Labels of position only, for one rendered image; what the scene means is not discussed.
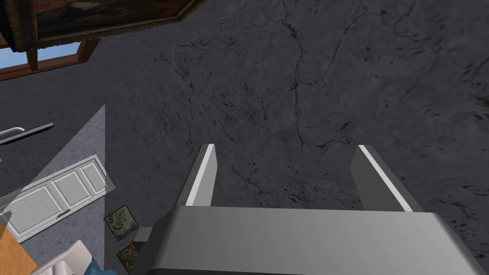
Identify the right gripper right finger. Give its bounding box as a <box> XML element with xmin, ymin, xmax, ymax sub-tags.
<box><xmin>350</xmin><ymin>145</ymin><xmax>425</xmax><ymax>213</ymax></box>

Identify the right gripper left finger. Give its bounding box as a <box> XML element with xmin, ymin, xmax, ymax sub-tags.
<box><xmin>175</xmin><ymin>143</ymin><xmax>218</xmax><ymax>208</ymax></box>

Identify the small dark framed picture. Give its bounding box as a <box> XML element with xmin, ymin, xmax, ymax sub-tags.
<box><xmin>103</xmin><ymin>205</ymin><xmax>140</xmax><ymax>242</ymax></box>
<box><xmin>116</xmin><ymin>242</ymin><xmax>140</xmax><ymax>274</ymax></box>

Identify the white panelled door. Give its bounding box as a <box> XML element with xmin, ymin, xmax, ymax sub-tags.
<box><xmin>0</xmin><ymin>154</ymin><xmax>116</xmax><ymax>243</ymax></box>

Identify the white and blue furniture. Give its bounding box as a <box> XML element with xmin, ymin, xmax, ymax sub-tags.
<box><xmin>30</xmin><ymin>240</ymin><xmax>119</xmax><ymax>275</ymax></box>

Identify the gold framed dark painting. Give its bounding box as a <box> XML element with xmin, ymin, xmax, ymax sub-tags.
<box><xmin>0</xmin><ymin>0</ymin><xmax>207</xmax><ymax>53</ymax></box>

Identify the brown framed window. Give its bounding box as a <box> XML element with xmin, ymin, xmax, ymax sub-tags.
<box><xmin>0</xmin><ymin>35</ymin><xmax>101</xmax><ymax>82</ymax></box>

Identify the orange wooden door leaf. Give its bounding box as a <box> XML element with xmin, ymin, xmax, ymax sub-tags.
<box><xmin>0</xmin><ymin>220</ymin><xmax>39</xmax><ymax>275</ymax></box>

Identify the silver lever door handle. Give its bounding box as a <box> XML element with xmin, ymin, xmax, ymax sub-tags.
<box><xmin>0</xmin><ymin>122</ymin><xmax>55</xmax><ymax>147</ymax></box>

